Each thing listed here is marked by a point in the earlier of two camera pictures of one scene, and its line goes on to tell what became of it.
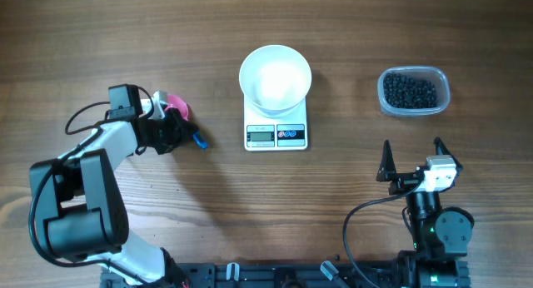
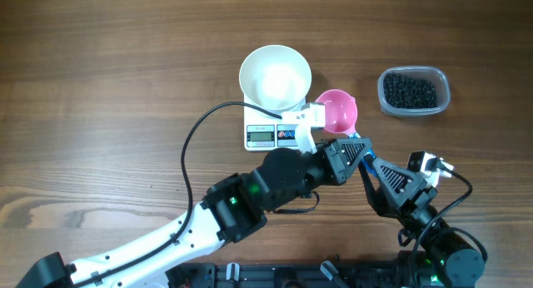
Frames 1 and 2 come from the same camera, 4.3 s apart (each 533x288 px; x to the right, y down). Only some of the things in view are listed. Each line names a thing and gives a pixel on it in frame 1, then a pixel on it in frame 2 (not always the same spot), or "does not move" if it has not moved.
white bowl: (276, 80) does not move
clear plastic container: (413, 91) does not move
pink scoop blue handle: (178, 104) -> (341, 116)
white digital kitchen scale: (264, 132) does not move
